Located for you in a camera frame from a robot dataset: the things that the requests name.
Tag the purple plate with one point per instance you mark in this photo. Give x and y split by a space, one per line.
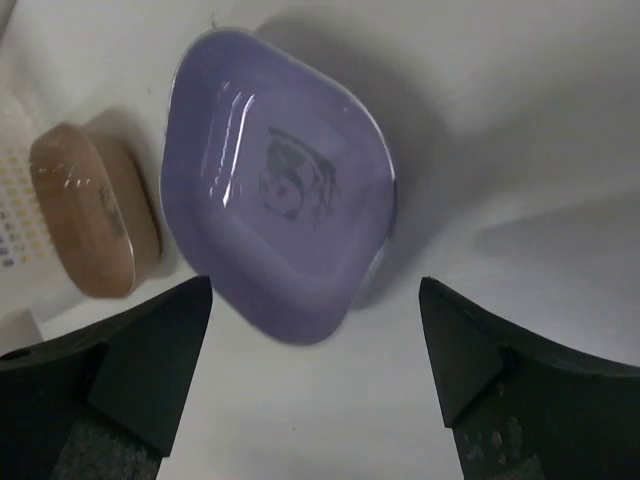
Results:
276 183

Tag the white plastic bin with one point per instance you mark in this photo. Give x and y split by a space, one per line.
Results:
28 260

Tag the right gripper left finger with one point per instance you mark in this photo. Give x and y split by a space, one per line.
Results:
105 401

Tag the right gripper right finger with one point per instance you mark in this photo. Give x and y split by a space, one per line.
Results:
521 406

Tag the brown plate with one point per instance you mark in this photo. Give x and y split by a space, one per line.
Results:
96 208

